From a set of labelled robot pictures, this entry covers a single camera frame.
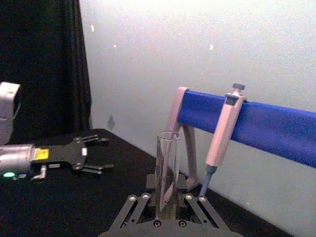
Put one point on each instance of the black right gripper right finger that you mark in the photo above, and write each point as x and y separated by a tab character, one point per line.
205	212

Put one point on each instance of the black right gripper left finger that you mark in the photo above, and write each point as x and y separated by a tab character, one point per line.
133	209

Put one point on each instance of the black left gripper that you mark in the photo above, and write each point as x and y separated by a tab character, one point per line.
61	154

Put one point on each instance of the clear glass test tube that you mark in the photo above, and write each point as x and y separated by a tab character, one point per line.
168	160

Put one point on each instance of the black table cloth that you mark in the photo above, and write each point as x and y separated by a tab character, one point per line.
74	202

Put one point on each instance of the grey pipette with blue tip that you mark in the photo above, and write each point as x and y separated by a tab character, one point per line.
222	138

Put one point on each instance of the grey rack with blue bar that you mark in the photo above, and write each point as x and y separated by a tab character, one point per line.
271	128

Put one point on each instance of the black curtain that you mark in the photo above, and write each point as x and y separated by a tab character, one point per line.
37	49

